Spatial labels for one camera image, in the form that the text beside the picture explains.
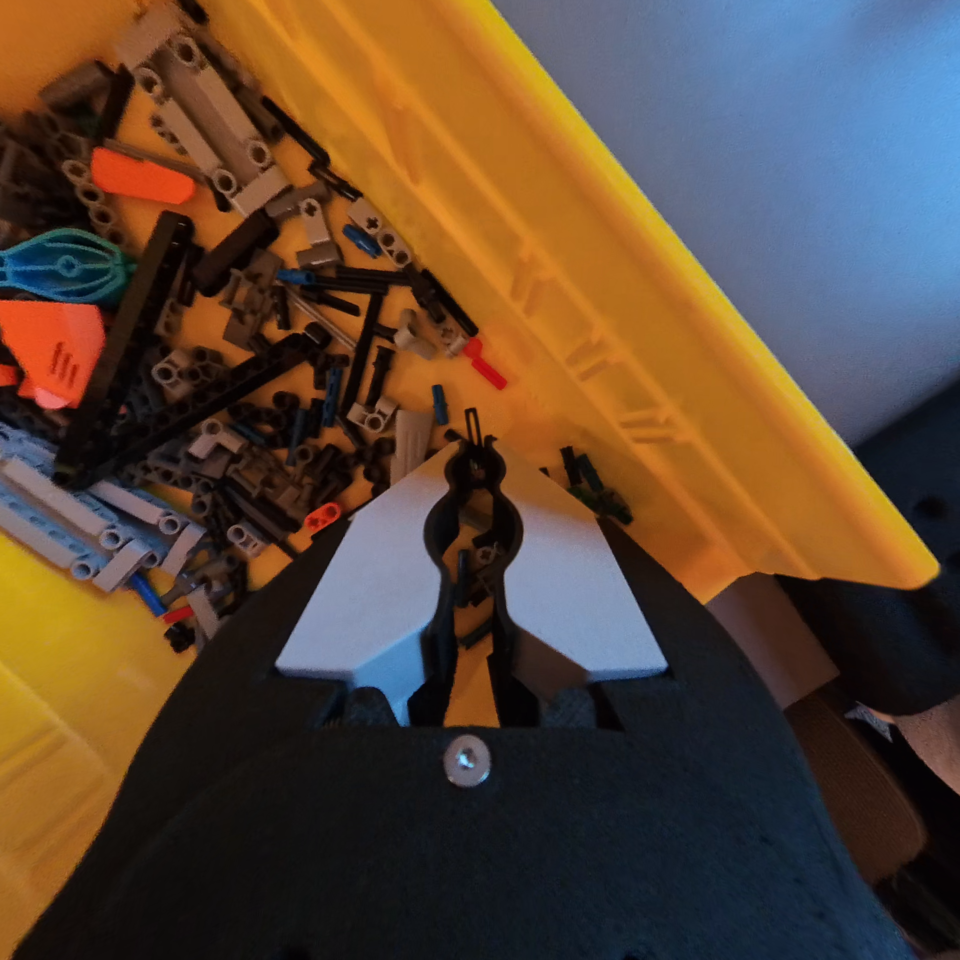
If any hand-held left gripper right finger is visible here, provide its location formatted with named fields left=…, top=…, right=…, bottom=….
left=486, top=441, right=669, bottom=728

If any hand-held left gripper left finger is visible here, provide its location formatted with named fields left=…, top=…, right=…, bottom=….
left=274, top=441, right=461, bottom=728

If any pile of building block parts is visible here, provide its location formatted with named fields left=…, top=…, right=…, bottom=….
left=0, top=0, right=634, bottom=653

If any thin black connector pin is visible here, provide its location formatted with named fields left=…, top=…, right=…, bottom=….
left=460, top=407, right=499, bottom=482

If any yellow plastic bin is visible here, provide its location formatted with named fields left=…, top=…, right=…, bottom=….
left=0, top=0, right=941, bottom=960

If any beige block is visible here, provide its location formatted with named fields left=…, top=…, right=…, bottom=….
left=708, top=573, right=840, bottom=711

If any long grey panel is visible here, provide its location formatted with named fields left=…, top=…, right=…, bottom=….
left=0, top=480, right=207, bottom=595
left=0, top=454, right=187, bottom=560

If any long black beam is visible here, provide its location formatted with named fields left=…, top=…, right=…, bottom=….
left=55, top=213, right=194, bottom=482
left=66, top=330, right=331, bottom=488

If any black perforated panel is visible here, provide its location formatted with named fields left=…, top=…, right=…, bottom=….
left=780, top=386, right=960, bottom=714

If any person's leg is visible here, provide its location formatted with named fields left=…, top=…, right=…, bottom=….
left=892, top=709, right=960, bottom=797

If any orange fairing piece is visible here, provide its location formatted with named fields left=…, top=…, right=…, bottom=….
left=0, top=301, right=105, bottom=410

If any long tan panel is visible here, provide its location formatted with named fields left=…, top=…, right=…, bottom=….
left=115, top=8, right=293, bottom=216

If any teal ribbed piece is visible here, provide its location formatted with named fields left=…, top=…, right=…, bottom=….
left=0, top=229, right=135, bottom=309

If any orange blade piece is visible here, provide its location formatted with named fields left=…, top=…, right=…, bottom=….
left=89, top=146, right=195, bottom=206

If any brown ribbed strap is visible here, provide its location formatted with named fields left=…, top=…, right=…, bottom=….
left=783, top=691, right=927, bottom=887

